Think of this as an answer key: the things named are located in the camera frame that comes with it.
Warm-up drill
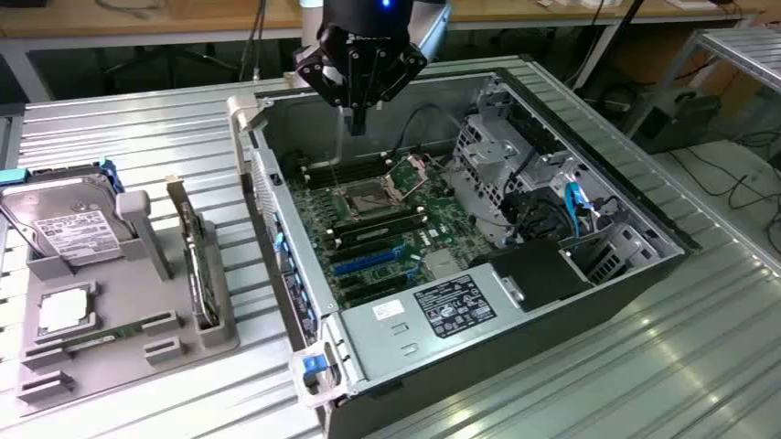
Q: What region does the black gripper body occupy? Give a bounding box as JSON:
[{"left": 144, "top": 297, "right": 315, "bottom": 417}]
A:
[{"left": 319, "top": 0, "right": 417, "bottom": 110}]

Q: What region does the green graphics card black fan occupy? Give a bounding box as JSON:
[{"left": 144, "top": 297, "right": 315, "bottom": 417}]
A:
[{"left": 163, "top": 175, "right": 222, "bottom": 329}]

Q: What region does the metal socket cover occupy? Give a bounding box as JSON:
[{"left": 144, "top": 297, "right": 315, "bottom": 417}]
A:
[{"left": 381, "top": 154, "right": 430, "bottom": 203}]

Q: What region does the wooden desk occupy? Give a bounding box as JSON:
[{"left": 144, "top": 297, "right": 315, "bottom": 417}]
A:
[{"left": 0, "top": 0, "right": 764, "bottom": 41}]

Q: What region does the grey metal disk bay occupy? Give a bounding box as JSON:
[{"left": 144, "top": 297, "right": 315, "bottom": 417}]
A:
[{"left": 452, "top": 112, "right": 542, "bottom": 226}]

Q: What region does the CPU socket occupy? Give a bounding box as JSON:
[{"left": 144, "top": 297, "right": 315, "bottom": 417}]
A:
[{"left": 333, "top": 180, "right": 393, "bottom": 220}]

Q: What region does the installed black RAM stick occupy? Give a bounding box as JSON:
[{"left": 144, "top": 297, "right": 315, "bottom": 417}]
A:
[{"left": 334, "top": 218, "right": 423, "bottom": 243}]

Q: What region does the blue disk carrier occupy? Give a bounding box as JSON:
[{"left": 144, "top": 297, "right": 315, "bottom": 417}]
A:
[{"left": 0, "top": 156, "right": 128, "bottom": 198}]

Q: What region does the blue expansion slot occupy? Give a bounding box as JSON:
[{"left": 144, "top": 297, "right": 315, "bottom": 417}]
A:
[{"left": 329, "top": 248, "right": 399, "bottom": 276}]

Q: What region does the silver chipset heatsink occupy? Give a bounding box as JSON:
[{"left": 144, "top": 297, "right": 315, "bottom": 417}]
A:
[{"left": 422, "top": 250, "right": 466, "bottom": 281}]

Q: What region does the black plastic air shroud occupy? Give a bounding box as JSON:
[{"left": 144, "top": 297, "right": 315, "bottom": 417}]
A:
[{"left": 468, "top": 239, "right": 594, "bottom": 315}]

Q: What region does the silver hard disk drive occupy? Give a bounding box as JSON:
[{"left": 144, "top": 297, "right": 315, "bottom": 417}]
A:
[{"left": 0, "top": 176, "right": 135, "bottom": 269}]

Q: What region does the grey power supply unit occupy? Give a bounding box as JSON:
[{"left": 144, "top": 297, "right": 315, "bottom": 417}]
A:
[{"left": 337, "top": 262, "right": 528, "bottom": 384}]

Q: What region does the open black PC case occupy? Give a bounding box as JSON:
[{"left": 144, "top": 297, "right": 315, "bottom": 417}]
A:
[{"left": 227, "top": 67, "right": 704, "bottom": 439}]

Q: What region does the grey parts rack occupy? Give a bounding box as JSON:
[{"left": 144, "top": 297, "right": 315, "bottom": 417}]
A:
[{"left": 15, "top": 190, "right": 245, "bottom": 407}]

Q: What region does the silver CPU chip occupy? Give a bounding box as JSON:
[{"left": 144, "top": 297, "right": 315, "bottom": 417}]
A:
[{"left": 36, "top": 290, "right": 94, "bottom": 334}]

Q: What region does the green RAM stick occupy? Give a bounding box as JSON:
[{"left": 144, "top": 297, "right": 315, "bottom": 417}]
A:
[{"left": 36, "top": 315, "right": 167, "bottom": 352}]

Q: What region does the black wire inside case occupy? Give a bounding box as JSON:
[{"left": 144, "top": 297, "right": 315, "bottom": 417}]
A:
[{"left": 389, "top": 102, "right": 469, "bottom": 157}]

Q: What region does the black hanging cable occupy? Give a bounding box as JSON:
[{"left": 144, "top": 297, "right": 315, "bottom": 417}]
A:
[{"left": 239, "top": 0, "right": 271, "bottom": 83}]

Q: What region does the blue wire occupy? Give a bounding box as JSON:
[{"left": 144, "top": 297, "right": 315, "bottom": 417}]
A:
[{"left": 562, "top": 181, "right": 592, "bottom": 240}]

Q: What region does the black box with handle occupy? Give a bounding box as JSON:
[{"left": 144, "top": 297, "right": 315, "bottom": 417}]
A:
[{"left": 633, "top": 90, "right": 724, "bottom": 155}]

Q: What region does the metal slat table frame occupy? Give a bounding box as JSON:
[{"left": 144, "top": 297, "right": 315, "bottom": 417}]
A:
[{"left": 628, "top": 27, "right": 781, "bottom": 138}]

